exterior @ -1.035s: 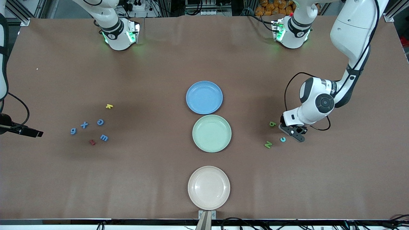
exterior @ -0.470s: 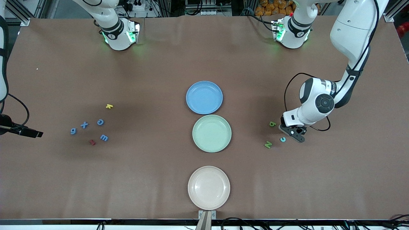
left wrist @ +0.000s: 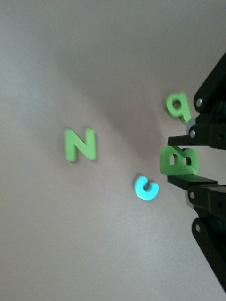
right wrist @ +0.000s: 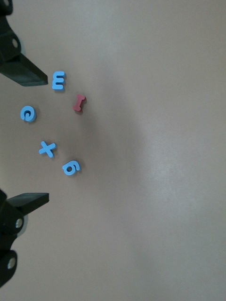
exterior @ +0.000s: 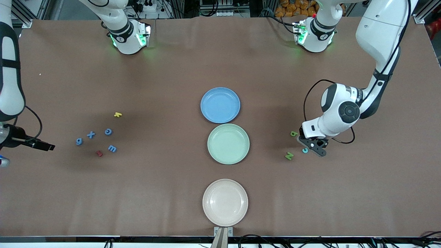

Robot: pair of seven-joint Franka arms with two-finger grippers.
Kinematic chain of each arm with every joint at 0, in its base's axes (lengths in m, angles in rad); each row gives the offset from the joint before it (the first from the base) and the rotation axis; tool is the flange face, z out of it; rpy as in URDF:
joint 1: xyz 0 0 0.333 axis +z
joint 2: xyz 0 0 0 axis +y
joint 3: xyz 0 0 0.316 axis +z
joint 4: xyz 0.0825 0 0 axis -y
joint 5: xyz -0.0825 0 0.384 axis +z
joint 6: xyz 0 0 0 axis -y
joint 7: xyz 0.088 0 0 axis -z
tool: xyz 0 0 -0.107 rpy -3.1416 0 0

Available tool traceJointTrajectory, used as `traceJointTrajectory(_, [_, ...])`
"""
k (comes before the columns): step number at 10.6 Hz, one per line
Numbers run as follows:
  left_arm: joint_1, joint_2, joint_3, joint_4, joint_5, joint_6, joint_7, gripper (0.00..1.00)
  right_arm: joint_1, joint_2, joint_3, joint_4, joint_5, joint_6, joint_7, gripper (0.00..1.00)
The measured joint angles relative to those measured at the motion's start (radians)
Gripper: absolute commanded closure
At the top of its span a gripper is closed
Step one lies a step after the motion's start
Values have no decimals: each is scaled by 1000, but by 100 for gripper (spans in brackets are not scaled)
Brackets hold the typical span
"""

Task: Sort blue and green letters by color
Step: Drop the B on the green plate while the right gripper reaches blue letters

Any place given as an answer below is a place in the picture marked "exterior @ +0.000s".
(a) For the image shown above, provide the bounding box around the green plate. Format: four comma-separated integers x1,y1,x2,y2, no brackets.
207,123,250,165

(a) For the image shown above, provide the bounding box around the blue plate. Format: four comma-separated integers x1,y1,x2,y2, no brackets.
200,87,241,124

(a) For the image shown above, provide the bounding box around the brown table cover sheet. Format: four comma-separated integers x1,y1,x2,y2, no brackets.
0,15,441,238

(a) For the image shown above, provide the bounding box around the beige plate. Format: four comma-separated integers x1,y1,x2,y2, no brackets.
202,178,249,227

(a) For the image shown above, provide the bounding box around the bag of orange objects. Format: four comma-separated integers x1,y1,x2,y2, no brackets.
275,0,317,18

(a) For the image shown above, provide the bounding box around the white power strip with plugs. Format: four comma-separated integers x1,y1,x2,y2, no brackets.
133,0,159,13

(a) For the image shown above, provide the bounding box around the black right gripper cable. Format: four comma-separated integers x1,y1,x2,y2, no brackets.
14,105,43,142

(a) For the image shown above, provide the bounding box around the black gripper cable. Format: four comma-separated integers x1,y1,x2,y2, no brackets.
303,79,356,144
14,105,43,142

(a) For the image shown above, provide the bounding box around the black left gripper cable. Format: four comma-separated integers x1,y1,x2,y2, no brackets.
303,79,356,144

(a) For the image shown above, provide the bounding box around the aluminium frame profile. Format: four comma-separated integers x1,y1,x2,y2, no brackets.
12,0,34,29
413,0,435,24

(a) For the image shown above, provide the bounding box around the metal mount bracket plate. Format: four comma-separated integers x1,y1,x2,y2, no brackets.
214,226,234,237

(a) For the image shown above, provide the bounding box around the beige mount post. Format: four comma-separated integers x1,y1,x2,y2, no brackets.
211,228,229,248

